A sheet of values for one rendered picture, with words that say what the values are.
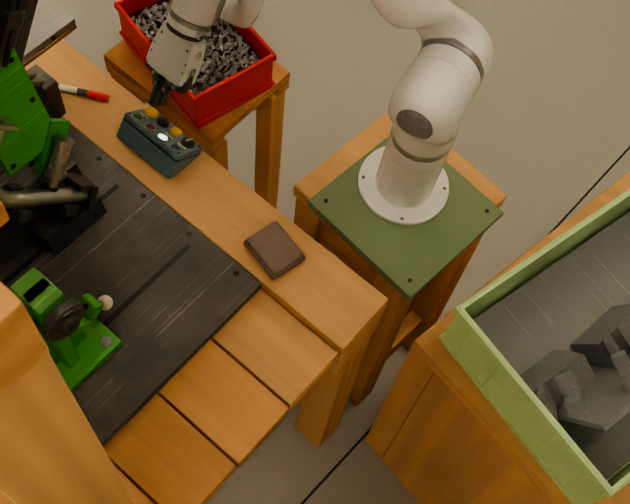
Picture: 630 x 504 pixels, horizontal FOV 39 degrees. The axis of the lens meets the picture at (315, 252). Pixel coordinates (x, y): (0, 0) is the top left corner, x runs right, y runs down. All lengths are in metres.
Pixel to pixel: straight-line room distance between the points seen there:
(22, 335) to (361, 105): 2.51
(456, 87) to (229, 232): 0.54
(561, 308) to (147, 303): 0.81
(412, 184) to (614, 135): 1.55
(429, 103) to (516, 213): 1.49
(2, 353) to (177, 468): 1.04
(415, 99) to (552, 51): 1.91
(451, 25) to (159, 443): 0.87
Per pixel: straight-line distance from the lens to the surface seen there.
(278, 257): 1.68
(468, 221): 1.84
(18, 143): 1.62
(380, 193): 1.82
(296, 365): 1.65
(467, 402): 1.78
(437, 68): 1.49
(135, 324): 1.67
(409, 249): 1.78
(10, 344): 0.59
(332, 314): 1.67
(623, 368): 1.65
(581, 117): 3.20
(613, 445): 1.78
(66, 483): 0.90
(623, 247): 1.94
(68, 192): 1.70
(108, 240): 1.75
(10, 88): 1.57
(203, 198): 1.77
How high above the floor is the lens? 2.44
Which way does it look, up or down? 63 degrees down
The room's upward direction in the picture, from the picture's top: 9 degrees clockwise
